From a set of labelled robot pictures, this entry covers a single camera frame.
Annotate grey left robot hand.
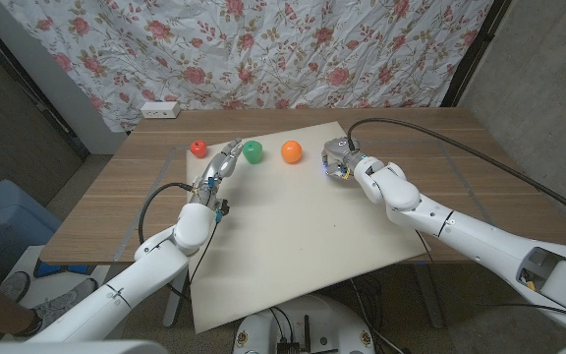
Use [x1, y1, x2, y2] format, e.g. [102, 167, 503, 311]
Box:
[189, 138, 245, 208]

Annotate thin black left arm wire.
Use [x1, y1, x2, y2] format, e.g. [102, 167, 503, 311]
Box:
[168, 215, 223, 302]

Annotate orange ball toy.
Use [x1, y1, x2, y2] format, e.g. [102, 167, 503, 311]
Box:
[280, 140, 304, 164]

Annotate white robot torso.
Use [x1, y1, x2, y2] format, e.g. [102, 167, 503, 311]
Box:
[0, 338, 566, 354]

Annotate thin black arm wire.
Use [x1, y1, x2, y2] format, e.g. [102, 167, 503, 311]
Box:
[168, 215, 223, 302]
[413, 228, 435, 265]

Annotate white power strip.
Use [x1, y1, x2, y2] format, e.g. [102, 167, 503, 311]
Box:
[140, 100, 182, 120]

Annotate blue storage bin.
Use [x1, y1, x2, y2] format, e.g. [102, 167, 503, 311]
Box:
[0, 179, 63, 284]

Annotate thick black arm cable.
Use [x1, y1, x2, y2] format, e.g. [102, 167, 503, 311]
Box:
[138, 182, 197, 246]
[345, 117, 566, 228]

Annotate black backdrop stand pole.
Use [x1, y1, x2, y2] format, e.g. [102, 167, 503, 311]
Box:
[0, 4, 90, 159]
[439, 0, 513, 108]

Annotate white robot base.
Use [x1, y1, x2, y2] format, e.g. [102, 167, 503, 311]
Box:
[233, 293, 376, 354]

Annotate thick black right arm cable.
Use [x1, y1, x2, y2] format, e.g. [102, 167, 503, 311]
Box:
[345, 117, 566, 228]

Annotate black floor cable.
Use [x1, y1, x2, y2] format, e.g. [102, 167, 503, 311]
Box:
[346, 272, 386, 345]
[479, 300, 566, 319]

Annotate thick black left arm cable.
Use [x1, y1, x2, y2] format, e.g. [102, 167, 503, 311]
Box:
[138, 182, 197, 246]

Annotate cream foam board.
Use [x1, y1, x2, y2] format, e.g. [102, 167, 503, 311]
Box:
[184, 121, 429, 334]

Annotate grey sneaker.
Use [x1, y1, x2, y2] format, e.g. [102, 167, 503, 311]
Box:
[31, 277, 99, 322]
[0, 270, 31, 303]

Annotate grey metal table leg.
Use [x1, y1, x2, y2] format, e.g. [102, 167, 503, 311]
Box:
[413, 263, 446, 329]
[162, 267, 189, 328]

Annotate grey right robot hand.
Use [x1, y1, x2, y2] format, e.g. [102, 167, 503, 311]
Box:
[320, 137, 371, 181]

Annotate floral backdrop cloth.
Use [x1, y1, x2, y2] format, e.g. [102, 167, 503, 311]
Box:
[0, 0, 495, 134]

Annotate thin black right arm wire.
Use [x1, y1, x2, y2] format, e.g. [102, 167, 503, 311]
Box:
[413, 228, 435, 265]

